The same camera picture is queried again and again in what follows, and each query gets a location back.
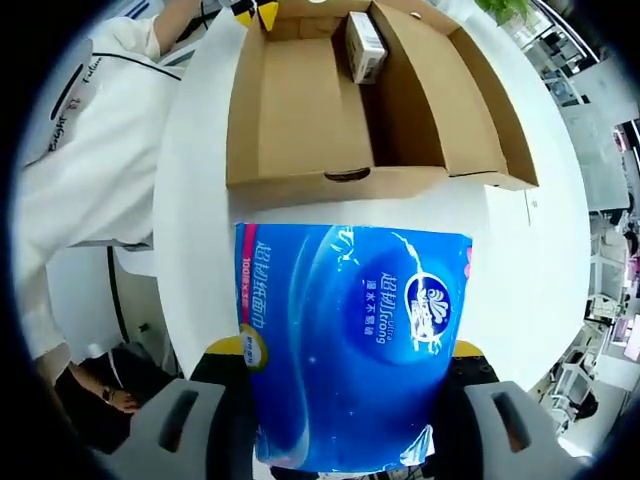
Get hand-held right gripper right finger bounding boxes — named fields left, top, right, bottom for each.
left=429, top=340, right=566, bottom=480

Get white chest device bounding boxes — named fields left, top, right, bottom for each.
left=22, top=39, right=96, bottom=166

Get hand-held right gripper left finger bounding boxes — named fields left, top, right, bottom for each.
left=107, top=336, right=265, bottom=480

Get blue tissue pack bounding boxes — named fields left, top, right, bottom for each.
left=233, top=222, right=474, bottom=474

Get brown cardboard shoe box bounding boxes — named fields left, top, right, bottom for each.
left=225, top=0, right=540, bottom=192

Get white desk partition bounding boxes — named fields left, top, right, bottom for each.
left=559, top=94, right=632, bottom=211

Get green plant in white pot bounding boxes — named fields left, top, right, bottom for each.
left=474, top=0, right=532, bottom=26

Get white carton box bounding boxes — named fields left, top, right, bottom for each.
left=344, top=10, right=390, bottom=85

